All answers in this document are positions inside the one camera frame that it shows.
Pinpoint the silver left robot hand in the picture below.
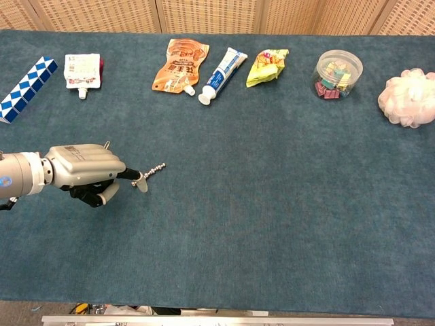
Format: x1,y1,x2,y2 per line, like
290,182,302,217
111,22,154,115
43,143,150,209

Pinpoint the silver metal bead rod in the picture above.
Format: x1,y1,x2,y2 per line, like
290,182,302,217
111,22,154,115
131,162,167,187

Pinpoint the yellow snack packet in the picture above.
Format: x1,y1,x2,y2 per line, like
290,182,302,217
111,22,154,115
245,48,290,88

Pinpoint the white spouted drink pouch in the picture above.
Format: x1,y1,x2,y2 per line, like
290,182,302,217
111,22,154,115
63,53,102,100

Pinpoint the blue white snake puzzle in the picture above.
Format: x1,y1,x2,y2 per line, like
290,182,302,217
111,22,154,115
0,56,59,124

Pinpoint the orange spouted food pouch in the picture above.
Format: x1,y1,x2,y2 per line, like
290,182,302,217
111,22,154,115
151,38,211,97

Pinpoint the woven rattan folding screen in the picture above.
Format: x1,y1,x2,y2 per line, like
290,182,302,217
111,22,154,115
0,0,435,36

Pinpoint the blue white toothpaste tube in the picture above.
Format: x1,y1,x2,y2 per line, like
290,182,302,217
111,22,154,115
198,47,249,106

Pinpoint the teal felt table cloth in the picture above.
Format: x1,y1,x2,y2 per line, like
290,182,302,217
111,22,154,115
0,29,435,319

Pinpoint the clear jar of binder clips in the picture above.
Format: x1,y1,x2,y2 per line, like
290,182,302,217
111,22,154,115
311,50,364,100

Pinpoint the pale pink bath pouf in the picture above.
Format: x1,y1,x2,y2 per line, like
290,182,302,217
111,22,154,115
377,67,435,129

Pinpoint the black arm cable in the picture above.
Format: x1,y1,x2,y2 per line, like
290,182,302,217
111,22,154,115
0,196,19,212

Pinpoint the yellow black cable bundle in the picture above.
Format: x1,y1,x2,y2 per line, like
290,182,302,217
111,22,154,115
69,303,93,315

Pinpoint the aluminium profile rail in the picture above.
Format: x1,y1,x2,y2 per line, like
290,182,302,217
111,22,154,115
41,314,395,326

